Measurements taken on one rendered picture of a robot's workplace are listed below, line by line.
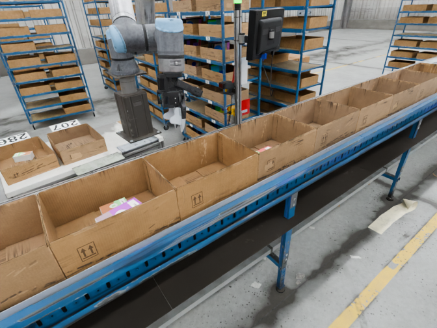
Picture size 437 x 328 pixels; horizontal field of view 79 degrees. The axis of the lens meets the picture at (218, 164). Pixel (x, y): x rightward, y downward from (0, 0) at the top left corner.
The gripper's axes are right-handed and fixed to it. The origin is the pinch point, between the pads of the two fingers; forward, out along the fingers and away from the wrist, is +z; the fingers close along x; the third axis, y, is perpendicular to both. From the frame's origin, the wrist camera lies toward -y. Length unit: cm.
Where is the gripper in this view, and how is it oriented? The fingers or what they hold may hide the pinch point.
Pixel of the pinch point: (180, 126)
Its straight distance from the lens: 104.6
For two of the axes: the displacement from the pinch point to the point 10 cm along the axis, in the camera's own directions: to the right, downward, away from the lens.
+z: -0.1, 9.1, 4.2
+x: 4.9, 3.7, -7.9
